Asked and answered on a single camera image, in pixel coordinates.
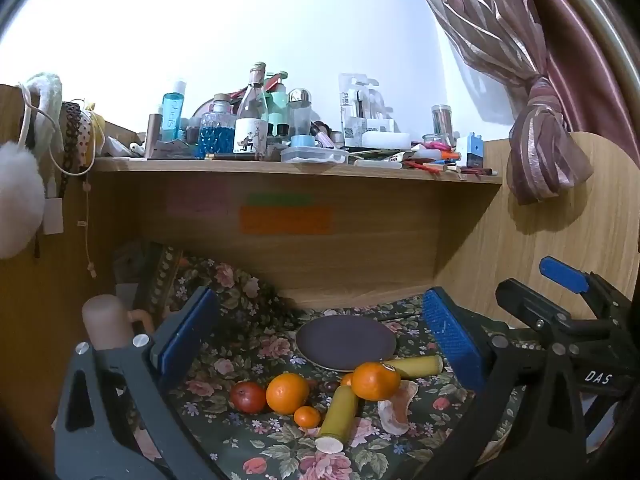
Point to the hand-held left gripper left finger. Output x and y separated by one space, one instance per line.
187 332

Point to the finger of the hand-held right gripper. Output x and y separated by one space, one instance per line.
525 302
565 274

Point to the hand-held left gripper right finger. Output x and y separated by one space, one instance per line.
450 335

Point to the yellow-green banana back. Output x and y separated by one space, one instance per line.
415 366

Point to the yellow-green banana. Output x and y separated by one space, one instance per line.
340 417
415 366

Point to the orange with sticker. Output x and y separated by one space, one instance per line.
375 381

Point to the red apple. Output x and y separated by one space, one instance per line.
248 396

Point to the pale fruit peel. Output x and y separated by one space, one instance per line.
395 410

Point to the dark purple round plate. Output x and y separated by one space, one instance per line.
345 342

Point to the large orange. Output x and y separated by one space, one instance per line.
287 393

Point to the yellow-green banana front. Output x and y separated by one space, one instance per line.
340 417

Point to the small mandarin orange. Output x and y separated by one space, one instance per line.
306 416

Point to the rounded wooden board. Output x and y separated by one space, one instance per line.
575 230

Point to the dark green floral cloth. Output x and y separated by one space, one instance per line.
240 330

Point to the wooden shelf unit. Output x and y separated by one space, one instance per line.
350 260

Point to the brown date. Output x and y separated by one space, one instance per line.
330 386

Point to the pink sticky note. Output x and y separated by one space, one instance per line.
197 200

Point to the orange sticky note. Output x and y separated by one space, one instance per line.
285 220

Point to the blue and white sharpener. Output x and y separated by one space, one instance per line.
471 152

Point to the green sticky note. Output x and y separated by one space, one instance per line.
280 200

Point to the pile of pens and markers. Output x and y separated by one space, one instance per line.
430 161

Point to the faceted glass bottle blue liquid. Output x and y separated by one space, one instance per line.
217 135

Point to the brown cosmetic tube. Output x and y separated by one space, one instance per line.
152 135

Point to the white rectangular box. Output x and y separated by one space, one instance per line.
385 139

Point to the clear bottle with white label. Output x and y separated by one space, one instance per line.
250 130

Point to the white fluffy pompom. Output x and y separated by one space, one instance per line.
15 200

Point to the clear flat plastic box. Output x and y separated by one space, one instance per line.
314 155

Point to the tall blue liquid bottle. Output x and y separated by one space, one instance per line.
172 110

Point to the small light blue jar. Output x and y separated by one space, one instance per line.
302 141

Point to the pink round mirror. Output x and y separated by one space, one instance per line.
205 106

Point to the brown patterned headband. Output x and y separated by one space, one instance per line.
70 130

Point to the clear blister pack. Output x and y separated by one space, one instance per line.
360 110

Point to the green pump bottle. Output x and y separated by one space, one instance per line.
279 105

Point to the pink striped curtain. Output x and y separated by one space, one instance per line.
500 35

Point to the clear bottle with silver cap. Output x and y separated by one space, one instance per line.
300 110

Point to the white fluffy headband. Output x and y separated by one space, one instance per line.
47 95

